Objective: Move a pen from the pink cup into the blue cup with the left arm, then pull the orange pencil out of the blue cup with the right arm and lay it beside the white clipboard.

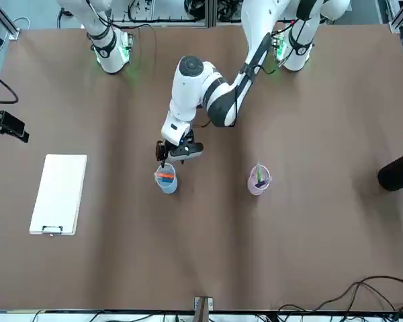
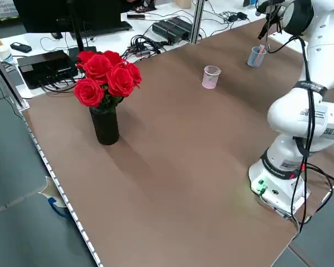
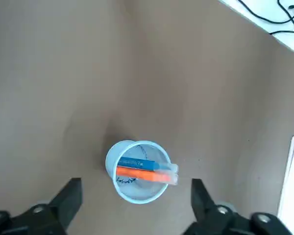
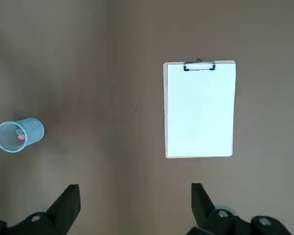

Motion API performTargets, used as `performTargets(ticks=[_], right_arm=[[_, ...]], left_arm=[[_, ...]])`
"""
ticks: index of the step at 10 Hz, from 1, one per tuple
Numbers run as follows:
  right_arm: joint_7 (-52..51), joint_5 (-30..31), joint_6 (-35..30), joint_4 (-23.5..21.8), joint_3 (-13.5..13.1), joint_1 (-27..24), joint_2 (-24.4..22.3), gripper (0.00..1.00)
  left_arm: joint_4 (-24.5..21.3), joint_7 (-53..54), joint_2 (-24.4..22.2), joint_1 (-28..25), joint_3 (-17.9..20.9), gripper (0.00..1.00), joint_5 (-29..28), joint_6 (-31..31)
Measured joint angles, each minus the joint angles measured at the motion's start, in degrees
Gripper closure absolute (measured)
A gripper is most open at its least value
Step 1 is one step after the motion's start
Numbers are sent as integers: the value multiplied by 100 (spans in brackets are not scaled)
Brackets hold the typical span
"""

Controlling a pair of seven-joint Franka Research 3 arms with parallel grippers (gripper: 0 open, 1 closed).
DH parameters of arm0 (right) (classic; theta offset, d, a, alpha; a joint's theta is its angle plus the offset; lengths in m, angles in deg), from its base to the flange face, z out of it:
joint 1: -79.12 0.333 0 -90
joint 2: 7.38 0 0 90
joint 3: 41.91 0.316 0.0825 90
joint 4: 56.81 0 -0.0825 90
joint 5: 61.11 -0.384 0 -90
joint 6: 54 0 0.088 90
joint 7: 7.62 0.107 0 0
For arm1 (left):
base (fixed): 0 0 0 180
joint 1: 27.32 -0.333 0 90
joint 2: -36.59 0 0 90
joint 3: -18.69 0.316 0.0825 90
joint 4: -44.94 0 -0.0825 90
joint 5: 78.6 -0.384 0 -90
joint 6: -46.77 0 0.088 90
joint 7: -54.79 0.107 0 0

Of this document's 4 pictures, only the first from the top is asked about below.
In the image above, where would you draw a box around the blue mesh cup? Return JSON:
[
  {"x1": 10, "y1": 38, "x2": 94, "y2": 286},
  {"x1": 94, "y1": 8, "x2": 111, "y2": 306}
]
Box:
[{"x1": 153, "y1": 163, "x2": 179, "y2": 195}]

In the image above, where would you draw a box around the aluminium corner post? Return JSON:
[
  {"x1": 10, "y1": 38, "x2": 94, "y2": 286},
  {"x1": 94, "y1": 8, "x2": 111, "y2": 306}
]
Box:
[
  {"x1": 388, "y1": 0, "x2": 403, "y2": 34},
  {"x1": 0, "y1": 0, "x2": 21, "y2": 42}
]

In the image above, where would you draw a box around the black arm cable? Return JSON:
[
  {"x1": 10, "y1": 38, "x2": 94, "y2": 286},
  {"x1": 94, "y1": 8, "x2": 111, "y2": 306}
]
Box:
[
  {"x1": 233, "y1": 18, "x2": 305, "y2": 111},
  {"x1": 0, "y1": 68, "x2": 19, "y2": 105}
]

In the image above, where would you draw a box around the white clipboard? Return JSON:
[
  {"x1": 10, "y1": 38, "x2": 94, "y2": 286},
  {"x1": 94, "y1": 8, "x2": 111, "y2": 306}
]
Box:
[{"x1": 29, "y1": 154, "x2": 88, "y2": 237}]

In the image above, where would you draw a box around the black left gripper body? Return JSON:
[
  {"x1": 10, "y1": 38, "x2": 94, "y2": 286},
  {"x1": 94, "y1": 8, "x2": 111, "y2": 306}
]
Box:
[{"x1": 155, "y1": 139, "x2": 173, "y2": 158}]

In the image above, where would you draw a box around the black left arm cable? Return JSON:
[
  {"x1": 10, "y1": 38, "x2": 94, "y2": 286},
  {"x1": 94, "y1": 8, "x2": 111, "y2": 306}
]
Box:
[{"x1": 233, "y1": 18, "x2": 305, "y2": 111}]

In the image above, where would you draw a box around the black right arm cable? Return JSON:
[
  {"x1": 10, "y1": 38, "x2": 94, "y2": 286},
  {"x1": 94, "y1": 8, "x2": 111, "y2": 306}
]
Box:
[{"x1": 0, "y1": 68, "x2": 19, "y2": 105}]

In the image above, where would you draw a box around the aluminium frame post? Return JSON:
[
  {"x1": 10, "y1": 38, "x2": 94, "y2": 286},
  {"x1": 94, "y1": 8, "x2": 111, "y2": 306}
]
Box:
[{"x1": 193, "y1": 296, "x2": 215, "y2": 322}]

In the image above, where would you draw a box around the black vase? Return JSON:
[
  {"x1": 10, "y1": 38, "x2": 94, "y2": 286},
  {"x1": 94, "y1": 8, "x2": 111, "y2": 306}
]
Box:
[{"x1": 377, "y1": 153, "x2": 403, "y2": 192}]

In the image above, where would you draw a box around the aluminium back frame rail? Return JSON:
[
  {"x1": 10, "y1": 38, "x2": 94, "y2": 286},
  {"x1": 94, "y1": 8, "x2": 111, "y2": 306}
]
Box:
[{"x1": 114, "y1": 0, "x2": 217, "y2": 28}]

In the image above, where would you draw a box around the pink mesh cup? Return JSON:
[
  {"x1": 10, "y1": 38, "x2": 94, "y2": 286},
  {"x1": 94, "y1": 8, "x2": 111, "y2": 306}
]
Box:
[{"x1": 247, "y1": 164, "x2": 273, "y2": 197}]

